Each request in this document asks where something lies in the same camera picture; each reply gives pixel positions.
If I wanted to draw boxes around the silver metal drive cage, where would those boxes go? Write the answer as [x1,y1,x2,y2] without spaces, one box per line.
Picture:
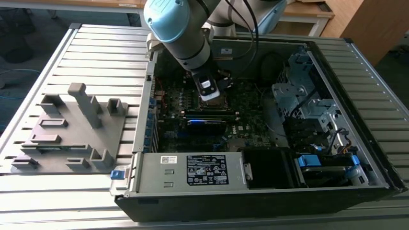
[270,46,345,147]

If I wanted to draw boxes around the blue disk carrier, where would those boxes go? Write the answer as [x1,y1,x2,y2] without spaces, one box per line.
[295,154,361,168]

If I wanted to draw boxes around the black open PC case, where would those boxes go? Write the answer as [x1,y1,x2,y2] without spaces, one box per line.
[110,32,409,222]

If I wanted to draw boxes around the green RAM stick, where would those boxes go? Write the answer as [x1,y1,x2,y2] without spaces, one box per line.
[34,145,86,152]

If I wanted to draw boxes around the RAM slot white clips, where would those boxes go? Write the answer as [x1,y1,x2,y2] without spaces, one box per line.
[179,110,239,115]
[181,115,239,120]

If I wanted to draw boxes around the blue floor cable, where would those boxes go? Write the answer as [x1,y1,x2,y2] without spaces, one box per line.
[0,68,42,99]

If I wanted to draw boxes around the black graphics card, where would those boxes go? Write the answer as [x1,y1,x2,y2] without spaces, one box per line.
[186,118,229,141]

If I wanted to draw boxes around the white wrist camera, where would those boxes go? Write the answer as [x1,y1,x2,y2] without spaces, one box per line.
[194,75,221,102]

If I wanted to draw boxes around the RAM slot black clips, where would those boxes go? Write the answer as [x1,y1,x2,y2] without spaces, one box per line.
[183,113,237,117]

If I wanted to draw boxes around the thick black cable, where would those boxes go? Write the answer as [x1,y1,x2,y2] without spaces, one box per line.
[287,86,319,120]

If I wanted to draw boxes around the silver finned chipset heatsink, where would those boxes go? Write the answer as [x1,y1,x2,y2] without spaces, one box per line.
[226,138,246,148]

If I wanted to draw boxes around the green motherboard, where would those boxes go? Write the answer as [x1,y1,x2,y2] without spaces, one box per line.
[156,76,278,153]

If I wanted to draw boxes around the black disk cable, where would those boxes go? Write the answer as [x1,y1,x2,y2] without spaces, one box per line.
[327,127,349,154]

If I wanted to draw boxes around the CPU socket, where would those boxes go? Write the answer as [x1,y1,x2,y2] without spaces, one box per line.
[197,89,233,111]

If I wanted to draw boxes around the wooden desk white frame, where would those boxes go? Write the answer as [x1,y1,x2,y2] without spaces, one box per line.
[281,0,334,36]
[0,0,146,27]

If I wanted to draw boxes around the wooden cabinet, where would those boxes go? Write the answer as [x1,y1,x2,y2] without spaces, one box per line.
[321,0,409,67]

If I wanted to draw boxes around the grey parts rack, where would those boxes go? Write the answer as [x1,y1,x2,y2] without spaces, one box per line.
[9,82,130,174]

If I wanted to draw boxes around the black office chair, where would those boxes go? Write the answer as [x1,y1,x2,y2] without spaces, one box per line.
[0,8,36,64]

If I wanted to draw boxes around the grey power supply unit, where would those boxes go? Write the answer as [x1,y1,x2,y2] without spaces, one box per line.
[129,152,253,192]

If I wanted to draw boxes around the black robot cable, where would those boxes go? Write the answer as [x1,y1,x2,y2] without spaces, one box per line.
[222,0,259,59]

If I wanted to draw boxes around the coloured disk power wires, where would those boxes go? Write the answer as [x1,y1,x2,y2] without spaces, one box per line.
[337,143,358,154]

